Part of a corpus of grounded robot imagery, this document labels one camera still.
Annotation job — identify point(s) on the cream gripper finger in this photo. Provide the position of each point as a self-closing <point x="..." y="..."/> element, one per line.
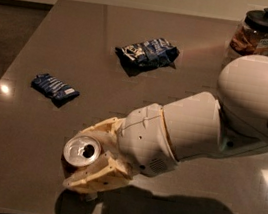
<point x="105" y="132"/>
<point x="104" y="174"/>

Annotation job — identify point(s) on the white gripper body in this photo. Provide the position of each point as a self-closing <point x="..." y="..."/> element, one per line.
<point x="145" y="137"/>

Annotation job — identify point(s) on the orange soda can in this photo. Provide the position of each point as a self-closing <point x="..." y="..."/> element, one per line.
<point x="81" y="151"/>

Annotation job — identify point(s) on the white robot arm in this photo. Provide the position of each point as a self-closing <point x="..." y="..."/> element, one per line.
<point x="231" y="122"/>

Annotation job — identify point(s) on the small blue snack bag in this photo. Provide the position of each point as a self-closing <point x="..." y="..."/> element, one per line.
<point x="53" y="88"/>

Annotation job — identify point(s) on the blue chip bag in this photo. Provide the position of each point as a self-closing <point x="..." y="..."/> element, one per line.
<point x="152" y="53"/>

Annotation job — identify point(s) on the glass jar with black lid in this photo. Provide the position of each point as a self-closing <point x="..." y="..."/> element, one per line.
<point x="251" y="36"/>

